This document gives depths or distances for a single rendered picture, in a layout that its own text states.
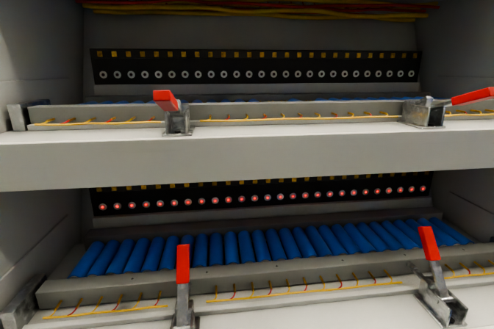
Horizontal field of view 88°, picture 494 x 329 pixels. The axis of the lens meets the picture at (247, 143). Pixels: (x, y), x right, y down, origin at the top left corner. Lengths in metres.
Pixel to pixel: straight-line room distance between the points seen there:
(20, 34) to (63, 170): 0.18
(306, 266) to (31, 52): 0.42
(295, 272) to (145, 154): 0.21
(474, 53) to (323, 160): 0.33
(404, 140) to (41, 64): 0.44
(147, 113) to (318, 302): 0.28
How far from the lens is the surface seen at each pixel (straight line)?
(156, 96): 0.19
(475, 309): 0.41
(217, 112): 0.29
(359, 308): 0.35
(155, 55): 0.44
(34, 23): 0.43
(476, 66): 0.53
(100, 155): 0.27
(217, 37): 0.49
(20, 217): 0.38
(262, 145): 0.25
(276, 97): 0.41
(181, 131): 0.26
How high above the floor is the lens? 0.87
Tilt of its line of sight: 5 degrees up
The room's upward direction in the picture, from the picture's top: 2 degrees counter-clockwise
